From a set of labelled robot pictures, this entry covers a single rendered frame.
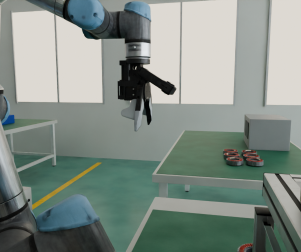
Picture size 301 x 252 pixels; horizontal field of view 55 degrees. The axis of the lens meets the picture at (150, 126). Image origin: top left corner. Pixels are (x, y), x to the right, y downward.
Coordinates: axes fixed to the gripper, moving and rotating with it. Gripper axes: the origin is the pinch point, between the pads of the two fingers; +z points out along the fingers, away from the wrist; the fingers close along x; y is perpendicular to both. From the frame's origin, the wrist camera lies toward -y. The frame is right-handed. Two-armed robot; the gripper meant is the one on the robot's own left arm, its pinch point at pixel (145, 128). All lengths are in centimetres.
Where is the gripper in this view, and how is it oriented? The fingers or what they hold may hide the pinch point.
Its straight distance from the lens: 86.5
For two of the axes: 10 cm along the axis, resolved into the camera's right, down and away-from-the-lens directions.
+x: -2.4, 1.3, -9.6
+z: 0.0, 9.9, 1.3
